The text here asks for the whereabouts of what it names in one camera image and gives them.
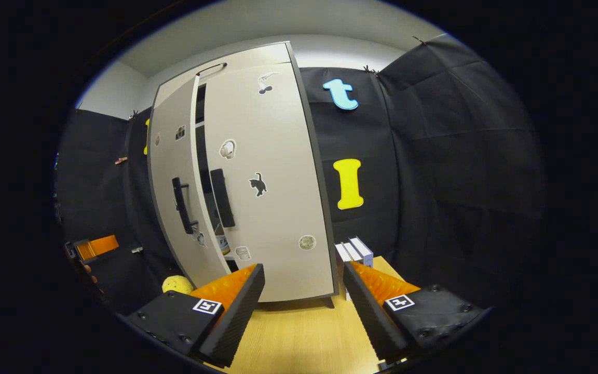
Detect white cabinet drawer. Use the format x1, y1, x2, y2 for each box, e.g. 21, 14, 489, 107
160, 42, 293, 89

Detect black backdrop cloth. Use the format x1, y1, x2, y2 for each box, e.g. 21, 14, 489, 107
55, 34, 546, 312

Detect yellow plush toy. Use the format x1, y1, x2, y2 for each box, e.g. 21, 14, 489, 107
162, 275, 194, 295

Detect black drawer handle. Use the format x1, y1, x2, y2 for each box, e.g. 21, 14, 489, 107
195, 62, 228, 77

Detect black door handle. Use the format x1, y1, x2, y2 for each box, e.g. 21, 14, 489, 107
172, 177, 199, 235
210, 168, 236, 229

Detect cream spine book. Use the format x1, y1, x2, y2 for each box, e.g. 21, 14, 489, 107
342, 240, 363, 264

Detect white phone sticker cabinet door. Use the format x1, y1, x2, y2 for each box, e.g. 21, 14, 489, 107
147, 74, 233, 289

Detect white shoe cabinet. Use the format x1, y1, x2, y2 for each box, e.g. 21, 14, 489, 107
146, 41, 340, 310

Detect white cat sticker cabinet door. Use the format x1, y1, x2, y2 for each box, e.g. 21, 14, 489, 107
203, 62, 339, 303

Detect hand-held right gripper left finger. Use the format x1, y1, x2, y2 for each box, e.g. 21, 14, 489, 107
125, 263, 266, 368

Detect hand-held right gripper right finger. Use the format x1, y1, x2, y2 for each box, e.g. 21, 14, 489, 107
343, 260, 486, 364

